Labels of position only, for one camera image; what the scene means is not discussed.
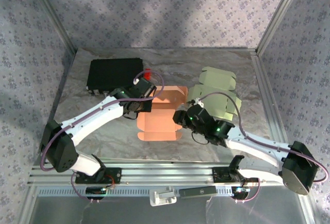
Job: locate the orange paper box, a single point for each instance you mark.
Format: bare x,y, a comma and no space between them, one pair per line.
159,123

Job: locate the green paper box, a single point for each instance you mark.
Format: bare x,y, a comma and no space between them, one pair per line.
217,79

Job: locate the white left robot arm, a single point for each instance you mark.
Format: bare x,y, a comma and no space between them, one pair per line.
90,118

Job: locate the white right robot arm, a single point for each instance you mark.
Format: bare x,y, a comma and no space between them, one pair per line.
257,146

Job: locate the small red block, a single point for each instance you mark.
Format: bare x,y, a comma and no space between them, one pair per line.
147,73

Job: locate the black ribbed carrying case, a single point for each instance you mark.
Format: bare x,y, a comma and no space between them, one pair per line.
113,71

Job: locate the dark rectangular bar device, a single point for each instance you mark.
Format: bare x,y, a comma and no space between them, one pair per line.
198,191

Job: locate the small right controller board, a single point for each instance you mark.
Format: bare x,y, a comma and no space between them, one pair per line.
241,194

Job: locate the small controller board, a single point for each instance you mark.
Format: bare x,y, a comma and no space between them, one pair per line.
94,190
241,194

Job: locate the small left controller board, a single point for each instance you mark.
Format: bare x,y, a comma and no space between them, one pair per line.
94,190

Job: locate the grey metal base panel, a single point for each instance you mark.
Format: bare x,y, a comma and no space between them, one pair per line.
129,211

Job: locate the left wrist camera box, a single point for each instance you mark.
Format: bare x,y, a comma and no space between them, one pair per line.
145,87

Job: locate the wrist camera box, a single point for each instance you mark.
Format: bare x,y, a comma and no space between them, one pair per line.
199,117
145,87

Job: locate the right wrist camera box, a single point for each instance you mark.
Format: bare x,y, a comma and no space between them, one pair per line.
199,117

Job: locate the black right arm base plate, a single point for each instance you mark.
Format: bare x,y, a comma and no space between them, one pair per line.
219,176

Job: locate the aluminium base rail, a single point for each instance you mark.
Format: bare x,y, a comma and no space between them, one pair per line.
167,175

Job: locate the aluminium side rail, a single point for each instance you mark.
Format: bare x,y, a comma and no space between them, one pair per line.
261,74

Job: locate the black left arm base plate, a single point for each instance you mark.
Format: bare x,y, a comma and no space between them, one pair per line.
116,176

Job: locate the white plastic bracket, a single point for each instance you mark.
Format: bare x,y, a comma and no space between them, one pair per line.
161,198

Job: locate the aluminium frame post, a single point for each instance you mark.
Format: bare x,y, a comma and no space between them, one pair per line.
278,15

